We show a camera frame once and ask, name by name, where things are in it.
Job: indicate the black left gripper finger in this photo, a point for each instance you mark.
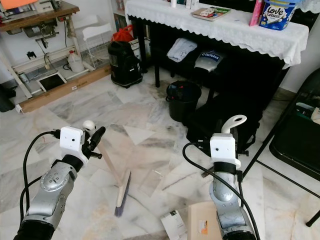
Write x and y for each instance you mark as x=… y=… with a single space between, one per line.
x=98 y=137

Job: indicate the beige broom with purple bristles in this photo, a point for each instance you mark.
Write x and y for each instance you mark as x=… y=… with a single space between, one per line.
x=124 y=192

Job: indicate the long wooden plank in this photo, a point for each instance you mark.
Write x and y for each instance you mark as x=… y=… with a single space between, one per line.
x=65 y=92

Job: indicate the white framed tablet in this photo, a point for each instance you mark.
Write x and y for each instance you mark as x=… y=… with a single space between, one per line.
x=52 y=81

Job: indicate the clear plastic jug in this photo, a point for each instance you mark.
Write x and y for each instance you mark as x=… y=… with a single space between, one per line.
x=75 y=63

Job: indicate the black vacuum cleaner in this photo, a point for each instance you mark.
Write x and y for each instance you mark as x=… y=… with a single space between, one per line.
x=124 y=62

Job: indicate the black plastic bucket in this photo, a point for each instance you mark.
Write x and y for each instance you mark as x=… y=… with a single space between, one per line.
x=182 y=102

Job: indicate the black table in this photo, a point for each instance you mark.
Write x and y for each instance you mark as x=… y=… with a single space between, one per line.
x=155 y=65

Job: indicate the red plastic bag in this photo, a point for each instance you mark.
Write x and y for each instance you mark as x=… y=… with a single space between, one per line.
x=123 y=34

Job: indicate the white paper card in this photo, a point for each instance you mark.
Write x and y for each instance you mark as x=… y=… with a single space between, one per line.
x=174 y=225

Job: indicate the black fabric bag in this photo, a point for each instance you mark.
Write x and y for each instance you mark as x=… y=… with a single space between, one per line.
x=217 y=125

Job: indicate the grey folded garment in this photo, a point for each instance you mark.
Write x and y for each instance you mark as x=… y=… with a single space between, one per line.
x=181 y=49

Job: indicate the white bookshelf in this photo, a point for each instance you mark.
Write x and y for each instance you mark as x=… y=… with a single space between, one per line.
x=119 y=17

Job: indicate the wooden sewing table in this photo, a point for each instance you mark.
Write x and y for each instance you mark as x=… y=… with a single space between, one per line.
x=40 y=17

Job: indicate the white printed bag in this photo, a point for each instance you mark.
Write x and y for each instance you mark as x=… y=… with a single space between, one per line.
x=209 y=60

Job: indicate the small white bottle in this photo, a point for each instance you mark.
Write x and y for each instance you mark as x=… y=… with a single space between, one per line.
x=173 y=3

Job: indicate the orange cloth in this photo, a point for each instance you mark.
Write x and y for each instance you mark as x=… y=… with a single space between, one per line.
x=17 y=3

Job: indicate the white lace tablecloth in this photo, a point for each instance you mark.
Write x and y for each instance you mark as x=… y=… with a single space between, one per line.
x=220 y=30

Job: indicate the small white box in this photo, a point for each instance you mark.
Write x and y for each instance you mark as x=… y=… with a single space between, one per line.
x=191 y=4

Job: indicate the colourful book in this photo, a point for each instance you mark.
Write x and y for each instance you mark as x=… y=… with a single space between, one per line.
x=211 y=13

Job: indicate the black folding chair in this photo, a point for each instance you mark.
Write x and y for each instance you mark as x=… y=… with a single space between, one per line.
x=295 y=145

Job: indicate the pink packet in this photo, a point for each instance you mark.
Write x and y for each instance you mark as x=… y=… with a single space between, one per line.
x=256 y=14

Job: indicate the blue Love Letters tin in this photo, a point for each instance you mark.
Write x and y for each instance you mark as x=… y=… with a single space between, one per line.
x=277 y=16

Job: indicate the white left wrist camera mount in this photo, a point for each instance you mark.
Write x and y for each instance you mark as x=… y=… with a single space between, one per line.
x=72 y=140

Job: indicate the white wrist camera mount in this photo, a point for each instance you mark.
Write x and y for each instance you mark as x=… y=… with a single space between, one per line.
x=223 y=147
x=72 y=140

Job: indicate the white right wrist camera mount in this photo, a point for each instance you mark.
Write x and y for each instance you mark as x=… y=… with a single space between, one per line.
x=223 y=147

